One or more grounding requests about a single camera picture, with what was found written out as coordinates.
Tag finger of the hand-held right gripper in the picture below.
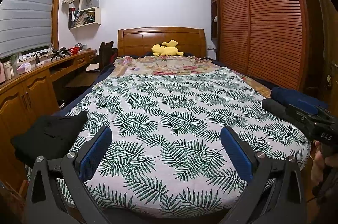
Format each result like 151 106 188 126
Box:
286 99 332 125

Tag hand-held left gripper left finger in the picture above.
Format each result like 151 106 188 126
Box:
25 126 113 224

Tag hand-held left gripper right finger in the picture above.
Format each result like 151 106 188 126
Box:
220 126 307 224

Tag navy blue suit jacket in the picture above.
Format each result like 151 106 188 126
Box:
271 87 326 111

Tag person's right forearm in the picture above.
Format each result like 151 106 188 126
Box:
313 168 338 205

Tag black folded clothes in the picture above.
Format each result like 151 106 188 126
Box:
11 110 87 168

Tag person's right hand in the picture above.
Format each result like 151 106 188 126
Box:
311 142 328 187

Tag wooden room door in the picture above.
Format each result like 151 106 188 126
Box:
312 0 338 113

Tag green leaf print bedspread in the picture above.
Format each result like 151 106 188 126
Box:
26 67 312 214

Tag wooden desk with cabinets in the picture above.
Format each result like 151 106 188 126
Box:
0 49 97 187

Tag wooden louvred wardrobe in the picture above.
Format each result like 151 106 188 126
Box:
210 0 311 92

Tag dark chair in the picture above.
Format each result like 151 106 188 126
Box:
98 41 117 69

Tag black gadget on desk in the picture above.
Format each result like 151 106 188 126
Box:
51 48 71 59

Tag pink tissue box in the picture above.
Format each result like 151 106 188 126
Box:
17 61 32 74

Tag floral blanket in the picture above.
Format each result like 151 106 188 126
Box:
113 56 219 77

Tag green bottle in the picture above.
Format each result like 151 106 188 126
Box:
11 53 18 75

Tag yellow plush toy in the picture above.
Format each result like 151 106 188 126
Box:
152 40 185 57

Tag wooden bed headboard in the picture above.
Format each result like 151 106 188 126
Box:
117 27 206 58

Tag white paper bag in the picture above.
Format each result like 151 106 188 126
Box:
80 0 101 9

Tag grey window blind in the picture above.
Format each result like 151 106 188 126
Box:
0 0 60 55

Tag white wall shelf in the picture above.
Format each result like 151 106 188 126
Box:
69 0 103 29

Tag black ring binders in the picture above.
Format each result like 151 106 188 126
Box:
69 7 80 28

